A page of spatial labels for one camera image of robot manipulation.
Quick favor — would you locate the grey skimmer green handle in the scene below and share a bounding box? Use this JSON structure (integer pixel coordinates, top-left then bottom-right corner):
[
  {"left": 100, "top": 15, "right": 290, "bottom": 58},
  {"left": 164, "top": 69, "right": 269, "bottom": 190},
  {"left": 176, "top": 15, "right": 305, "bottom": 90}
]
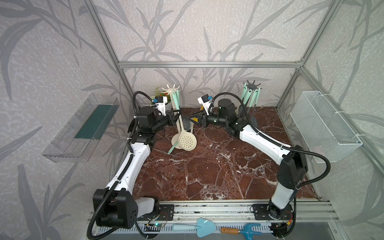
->
[
  {"left": 241, "top": 83, "right": 248, "bottom": 102},
  {"left": 243, "top": 89, "right": 253, "bottom": 106}
]

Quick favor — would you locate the small cream skimmer green handle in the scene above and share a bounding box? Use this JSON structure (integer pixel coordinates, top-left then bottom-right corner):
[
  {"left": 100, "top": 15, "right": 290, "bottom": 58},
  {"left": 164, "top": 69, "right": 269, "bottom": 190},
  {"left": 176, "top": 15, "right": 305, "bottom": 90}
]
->
[{"left": 172, "top": 91, "right": 197, "bottom": 151}]

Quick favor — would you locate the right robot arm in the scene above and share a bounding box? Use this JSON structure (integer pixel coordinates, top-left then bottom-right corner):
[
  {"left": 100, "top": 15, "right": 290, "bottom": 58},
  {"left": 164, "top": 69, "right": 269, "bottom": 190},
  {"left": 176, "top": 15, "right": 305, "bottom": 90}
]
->
[{"left": 194, "top": 95, "right": 308, "bottom": 220}]

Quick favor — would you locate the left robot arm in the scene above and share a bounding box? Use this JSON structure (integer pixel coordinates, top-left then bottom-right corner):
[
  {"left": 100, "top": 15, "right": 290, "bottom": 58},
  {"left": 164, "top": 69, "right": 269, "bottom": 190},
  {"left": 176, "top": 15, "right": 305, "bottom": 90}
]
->
[{"left": 90, "top": 107, "right": 179, "bottom": 229}]

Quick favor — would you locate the dark grey utensil rack stand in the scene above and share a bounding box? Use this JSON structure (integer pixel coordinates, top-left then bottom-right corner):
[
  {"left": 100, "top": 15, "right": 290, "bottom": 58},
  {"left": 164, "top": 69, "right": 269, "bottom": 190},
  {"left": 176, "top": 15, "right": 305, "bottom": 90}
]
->
[{"left": 238, "top": 80, "right": 260, "bottom": 123}]

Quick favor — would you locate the cream utensil rack stand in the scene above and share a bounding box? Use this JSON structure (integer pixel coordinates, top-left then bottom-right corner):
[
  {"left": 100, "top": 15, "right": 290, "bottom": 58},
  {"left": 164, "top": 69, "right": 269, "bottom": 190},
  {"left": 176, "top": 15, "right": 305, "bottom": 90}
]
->
[{"left": 162, "top": 85, "right": 186, "bottom": 154}]

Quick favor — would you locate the potted artificial plant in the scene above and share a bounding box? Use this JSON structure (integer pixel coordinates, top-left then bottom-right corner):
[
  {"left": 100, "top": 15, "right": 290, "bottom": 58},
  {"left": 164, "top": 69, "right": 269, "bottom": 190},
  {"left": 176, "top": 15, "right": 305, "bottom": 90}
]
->
[{"left": 152, "top": 87, "right": 173, "bottom": 111}]

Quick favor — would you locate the light blue garden trowel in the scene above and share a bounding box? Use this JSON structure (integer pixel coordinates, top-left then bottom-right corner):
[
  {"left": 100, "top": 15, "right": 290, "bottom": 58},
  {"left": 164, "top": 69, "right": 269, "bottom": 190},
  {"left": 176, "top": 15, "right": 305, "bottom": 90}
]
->
[{"left": 172, "top": 219, "right": 216, "bottom": 238}]

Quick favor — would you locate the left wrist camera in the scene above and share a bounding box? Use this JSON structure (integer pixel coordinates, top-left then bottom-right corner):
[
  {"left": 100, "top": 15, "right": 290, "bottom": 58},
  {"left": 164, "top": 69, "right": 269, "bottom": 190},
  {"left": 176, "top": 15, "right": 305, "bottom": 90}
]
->
[{"left": 152, "top": 96, "right": 168, "bottom": 116}]

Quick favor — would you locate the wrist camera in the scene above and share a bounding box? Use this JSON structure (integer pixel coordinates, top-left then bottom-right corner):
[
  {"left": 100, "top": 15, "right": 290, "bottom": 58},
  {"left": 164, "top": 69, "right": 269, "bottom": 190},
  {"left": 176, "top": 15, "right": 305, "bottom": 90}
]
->
[
  {"left": 152, "top": 96, "right": 168, "bottom": 116},
  {"left": 198, "top": 94, "right": 214, "bottom": 116}
]

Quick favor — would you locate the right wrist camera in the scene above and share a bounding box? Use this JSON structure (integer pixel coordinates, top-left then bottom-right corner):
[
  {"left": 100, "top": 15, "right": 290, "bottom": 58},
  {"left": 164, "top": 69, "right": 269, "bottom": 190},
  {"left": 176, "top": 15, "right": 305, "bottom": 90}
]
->
[{"left": 198, "top": 94, "right": 214, "bottom": 116}]

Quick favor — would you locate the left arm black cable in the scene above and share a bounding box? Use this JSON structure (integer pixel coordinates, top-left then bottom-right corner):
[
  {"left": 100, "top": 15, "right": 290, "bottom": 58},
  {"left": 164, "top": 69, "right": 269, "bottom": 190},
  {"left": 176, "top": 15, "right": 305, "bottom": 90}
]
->
[{"left": 86, "top": 90, "right": 154, "bottom": 240}]

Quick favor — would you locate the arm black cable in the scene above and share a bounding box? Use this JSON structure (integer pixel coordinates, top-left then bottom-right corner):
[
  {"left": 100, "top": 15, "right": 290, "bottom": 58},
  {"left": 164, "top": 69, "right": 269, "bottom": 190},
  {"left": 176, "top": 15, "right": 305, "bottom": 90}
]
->
[
  {"left": 86, "top": 90, "right": 154, "bottom": 240},
  {"left": 209, "top": 92, "right": 331, "bottom": 238}
]

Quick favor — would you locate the clear plastic wall shelf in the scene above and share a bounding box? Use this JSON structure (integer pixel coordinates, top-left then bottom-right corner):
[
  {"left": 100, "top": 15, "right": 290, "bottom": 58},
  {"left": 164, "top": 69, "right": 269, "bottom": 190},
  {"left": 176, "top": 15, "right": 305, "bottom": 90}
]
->
[{"left": 42, "top": 94, "right": 120, "bottom": 163}]

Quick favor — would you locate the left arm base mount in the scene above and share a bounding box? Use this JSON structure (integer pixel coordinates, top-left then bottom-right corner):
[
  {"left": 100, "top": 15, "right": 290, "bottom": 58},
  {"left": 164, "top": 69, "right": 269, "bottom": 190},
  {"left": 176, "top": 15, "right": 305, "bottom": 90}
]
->
[{"left": 139, "top": 204, "right": 175, "bottom": 222}]

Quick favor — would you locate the white wire mesh basket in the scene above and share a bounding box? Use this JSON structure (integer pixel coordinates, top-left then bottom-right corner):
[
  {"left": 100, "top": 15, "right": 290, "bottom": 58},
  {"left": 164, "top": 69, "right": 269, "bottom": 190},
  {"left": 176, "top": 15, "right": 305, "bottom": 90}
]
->
[{"left": 290, "top": 91, "right": 363, "bottom": 163}]

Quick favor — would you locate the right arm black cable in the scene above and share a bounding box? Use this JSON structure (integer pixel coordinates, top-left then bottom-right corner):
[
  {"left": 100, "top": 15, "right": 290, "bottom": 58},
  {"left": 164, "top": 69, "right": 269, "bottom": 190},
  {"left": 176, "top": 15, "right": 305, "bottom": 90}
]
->
[{"left": 209, "top": 92, "right": 331, "bottom": 238}]

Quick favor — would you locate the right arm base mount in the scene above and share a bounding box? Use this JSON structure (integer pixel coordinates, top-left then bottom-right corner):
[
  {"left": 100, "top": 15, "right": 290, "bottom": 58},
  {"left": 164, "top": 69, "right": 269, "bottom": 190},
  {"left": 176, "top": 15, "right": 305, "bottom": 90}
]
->
[{"left": 250, "top": 204, "right": 294, "bottom": 221}]

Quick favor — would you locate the blue garden fork wooden handle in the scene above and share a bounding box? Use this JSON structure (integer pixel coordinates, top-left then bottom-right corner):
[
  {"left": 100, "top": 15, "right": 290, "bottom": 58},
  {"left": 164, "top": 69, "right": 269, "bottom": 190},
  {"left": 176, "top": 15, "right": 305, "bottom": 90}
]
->
[{"left": 221, "top": 224, "right": 262, "bottom": 240}]

